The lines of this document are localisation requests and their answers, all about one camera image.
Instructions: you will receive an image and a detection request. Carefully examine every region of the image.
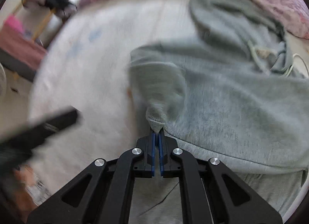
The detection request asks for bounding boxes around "white bed sheet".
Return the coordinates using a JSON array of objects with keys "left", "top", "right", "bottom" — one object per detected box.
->
[{"left": 28, "top": 0, "right": 309, "bottom": 220}]

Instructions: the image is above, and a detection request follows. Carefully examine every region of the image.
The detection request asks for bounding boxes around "pink cloth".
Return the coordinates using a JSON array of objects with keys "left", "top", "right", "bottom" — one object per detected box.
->
[{"left": 0, "top": 15, "right": 47, "bottom": 71}]

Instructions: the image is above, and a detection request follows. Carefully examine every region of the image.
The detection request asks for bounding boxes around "grey bench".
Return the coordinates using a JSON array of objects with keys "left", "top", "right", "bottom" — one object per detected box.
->
[{"left": 0, "top": 49, "right": 39, "bottom": 83}]

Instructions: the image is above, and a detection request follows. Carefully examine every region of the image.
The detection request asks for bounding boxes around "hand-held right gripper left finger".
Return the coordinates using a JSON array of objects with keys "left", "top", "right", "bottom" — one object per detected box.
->
[{"left": 27, "top": 127, "right": 156, "bottom": 224}]

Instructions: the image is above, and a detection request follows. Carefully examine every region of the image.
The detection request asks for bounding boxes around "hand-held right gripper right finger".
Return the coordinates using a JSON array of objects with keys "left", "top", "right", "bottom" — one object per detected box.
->
[{"left": 158, "top": 127, "right": 283, "bottom": 224}]

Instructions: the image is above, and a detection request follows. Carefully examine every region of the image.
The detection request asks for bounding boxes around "white cable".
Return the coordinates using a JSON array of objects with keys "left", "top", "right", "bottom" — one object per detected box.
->
[{"left": 281, "top": 53, "right": 309, "bottom": 78}]

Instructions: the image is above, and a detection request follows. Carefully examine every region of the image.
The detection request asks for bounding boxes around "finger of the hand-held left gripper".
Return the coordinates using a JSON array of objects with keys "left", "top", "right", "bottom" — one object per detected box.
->
[{"left": 7, "top": 108, "right": 82, "bottom": 150}]

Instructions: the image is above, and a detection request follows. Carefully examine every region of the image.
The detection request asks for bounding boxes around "grey hoodie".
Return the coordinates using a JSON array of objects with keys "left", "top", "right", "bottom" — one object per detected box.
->
[{"left": 128, "top": 0, "right": 309, "bottom": 224}]

